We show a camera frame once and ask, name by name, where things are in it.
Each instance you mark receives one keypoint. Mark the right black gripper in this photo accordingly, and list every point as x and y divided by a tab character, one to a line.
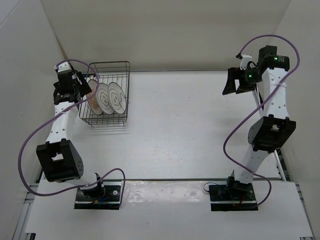
236	73

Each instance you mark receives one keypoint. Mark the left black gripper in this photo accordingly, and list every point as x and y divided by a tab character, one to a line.
84	88

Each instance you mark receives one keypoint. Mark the orange sunburst pattern plate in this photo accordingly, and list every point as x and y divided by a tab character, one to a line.
93	103

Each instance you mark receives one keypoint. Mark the white plate black lettering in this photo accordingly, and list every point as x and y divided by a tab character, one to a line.
117	98

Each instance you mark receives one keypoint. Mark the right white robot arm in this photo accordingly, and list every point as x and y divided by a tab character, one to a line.
274	128

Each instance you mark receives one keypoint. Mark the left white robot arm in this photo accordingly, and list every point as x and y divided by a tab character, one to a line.
58	157

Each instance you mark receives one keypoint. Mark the white plate middle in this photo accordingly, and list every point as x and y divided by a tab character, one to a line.
103	99

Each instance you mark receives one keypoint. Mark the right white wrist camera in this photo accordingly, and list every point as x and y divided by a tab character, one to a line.
245	61

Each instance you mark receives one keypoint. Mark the grey wire dish rack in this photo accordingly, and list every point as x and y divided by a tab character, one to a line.
107	72

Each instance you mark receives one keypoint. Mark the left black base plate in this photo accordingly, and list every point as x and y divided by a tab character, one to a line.
110	198

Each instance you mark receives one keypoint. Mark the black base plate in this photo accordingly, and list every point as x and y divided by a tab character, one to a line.
223	199
110	198

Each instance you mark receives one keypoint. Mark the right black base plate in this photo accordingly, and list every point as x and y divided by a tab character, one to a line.
223	199

